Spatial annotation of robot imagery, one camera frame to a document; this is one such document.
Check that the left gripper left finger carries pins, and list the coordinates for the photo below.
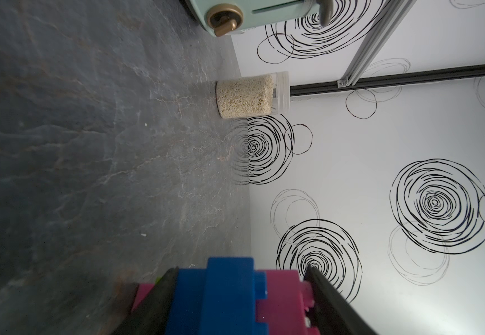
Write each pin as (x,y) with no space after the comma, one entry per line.
(151,315)

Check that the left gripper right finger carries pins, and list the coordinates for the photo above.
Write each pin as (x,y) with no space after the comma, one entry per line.
(332,314)

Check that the pink lego brick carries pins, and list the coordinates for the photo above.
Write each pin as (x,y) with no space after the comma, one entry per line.
(141,293)
(288,299)

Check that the long blue lego brick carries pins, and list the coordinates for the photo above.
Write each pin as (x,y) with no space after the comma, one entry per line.
(219,299)

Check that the clear jar with grains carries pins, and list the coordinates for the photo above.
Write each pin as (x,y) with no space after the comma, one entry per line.
(256,96)

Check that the mint green toaster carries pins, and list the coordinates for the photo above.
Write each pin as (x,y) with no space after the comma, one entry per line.
(222,17)

